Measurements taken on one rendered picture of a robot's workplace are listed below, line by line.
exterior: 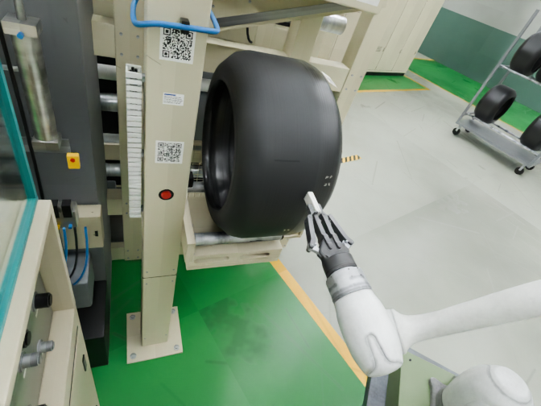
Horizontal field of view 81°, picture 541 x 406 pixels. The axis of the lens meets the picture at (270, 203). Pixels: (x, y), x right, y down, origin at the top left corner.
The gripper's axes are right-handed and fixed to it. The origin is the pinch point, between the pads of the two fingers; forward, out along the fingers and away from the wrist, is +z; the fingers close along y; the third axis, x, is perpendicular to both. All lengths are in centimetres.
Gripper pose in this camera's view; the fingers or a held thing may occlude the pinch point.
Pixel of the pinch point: (312, 205)
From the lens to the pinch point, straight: 85.0
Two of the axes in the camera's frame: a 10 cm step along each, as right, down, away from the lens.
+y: -9.1, 0.2, -4.1
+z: -2.7, -7.8, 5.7
